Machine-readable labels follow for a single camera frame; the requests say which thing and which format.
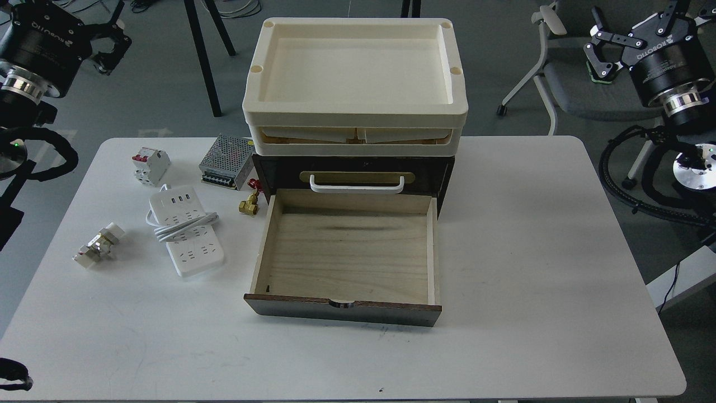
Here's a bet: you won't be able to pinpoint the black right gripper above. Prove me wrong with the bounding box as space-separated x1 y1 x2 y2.
584 1 715 107

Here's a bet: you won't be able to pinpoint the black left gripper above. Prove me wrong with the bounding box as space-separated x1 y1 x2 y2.
0 0 133 76

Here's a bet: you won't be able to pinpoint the white power strip cable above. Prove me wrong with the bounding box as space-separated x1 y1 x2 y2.
146 184 220 243

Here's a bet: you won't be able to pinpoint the white power strip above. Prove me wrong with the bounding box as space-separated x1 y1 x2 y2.
145 184 224 278

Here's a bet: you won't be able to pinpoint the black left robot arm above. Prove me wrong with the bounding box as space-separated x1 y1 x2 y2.
1 1 132 245

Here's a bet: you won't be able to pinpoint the dark wooden cabinet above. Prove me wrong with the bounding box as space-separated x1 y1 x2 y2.
252 154 455 209

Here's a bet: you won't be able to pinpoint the green phone on chair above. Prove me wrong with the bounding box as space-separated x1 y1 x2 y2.
586 61 613 85

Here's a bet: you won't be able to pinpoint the grey office chair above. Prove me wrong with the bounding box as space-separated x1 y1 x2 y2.
497 0 672 190

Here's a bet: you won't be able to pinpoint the black stand legs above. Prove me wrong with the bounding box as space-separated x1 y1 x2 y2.
183 0 237 118

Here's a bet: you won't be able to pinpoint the metal mesh power supply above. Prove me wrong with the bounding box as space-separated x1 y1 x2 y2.
199 135 255 190

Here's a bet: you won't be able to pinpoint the cream plastic tray lower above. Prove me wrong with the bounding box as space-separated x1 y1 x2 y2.
249 126 463 157

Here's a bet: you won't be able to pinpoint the cream plastic tray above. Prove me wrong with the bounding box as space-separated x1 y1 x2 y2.
249 126 463 157
242 17 468 128

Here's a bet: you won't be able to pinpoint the small metal white connector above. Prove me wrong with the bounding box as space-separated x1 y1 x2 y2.
73 222 125 268

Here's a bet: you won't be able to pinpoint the cream plastic tray top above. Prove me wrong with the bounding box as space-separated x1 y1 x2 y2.
242 17 468 128

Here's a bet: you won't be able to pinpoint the open wooden drawer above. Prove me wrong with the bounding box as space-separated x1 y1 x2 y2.
244 189 442 327

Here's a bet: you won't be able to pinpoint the black corrugated cable left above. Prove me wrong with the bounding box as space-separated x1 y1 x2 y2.
0 126 79 182

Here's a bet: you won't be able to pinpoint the black corrugated cable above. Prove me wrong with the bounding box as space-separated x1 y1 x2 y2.
599 125 716 227
0 126 79 182

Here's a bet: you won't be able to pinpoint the black corrugated cable right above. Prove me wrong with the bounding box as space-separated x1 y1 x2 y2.
599 125 716 227

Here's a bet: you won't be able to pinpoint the brass valve red handle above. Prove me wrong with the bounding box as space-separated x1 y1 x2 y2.
238 178 263 217

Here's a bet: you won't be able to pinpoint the white drawer handle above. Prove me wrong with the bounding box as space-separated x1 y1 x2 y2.
309 174 405 194

